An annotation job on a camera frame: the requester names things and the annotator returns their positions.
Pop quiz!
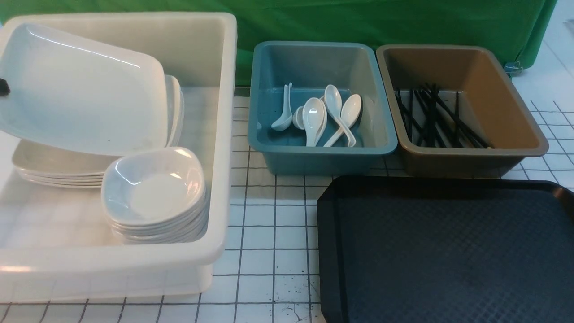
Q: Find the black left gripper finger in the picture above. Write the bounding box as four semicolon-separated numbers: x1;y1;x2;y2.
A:
0;79;10;96

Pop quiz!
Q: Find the large white square plate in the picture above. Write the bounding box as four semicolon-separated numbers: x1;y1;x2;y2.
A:
0;22;168;156

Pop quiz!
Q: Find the white spoon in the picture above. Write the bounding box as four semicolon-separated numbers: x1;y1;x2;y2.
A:
324;94;361;147
324;84;357;147
292;106;304;130
303;97;327;147
271;83;293;131

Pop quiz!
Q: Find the stack of white plates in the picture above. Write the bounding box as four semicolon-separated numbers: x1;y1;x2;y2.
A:
12;75;185;178

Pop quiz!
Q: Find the large white plastic tub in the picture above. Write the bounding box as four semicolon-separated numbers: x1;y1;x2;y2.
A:
1;12;237;303

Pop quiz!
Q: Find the stack of white bowls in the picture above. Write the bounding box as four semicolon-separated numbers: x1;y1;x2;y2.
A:
101;147;209;244

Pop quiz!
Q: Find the teal plastic bin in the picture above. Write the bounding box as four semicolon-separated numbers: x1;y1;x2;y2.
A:
248;41;398;176

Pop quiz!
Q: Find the black serving tray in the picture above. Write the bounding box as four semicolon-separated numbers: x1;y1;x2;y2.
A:
317;176;574;323

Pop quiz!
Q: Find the black chopsticks pile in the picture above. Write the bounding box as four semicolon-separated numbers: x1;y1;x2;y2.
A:
394;83;493;149

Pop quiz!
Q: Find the brown plastic bin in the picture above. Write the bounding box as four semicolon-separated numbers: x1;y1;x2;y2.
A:
376;44;549;178

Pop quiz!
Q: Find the metal clip on cloth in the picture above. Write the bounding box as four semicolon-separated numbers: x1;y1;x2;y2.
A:
504;61;524;77

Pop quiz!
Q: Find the green cloth backdrop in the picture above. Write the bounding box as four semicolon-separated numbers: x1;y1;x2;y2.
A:
1;0;556;86

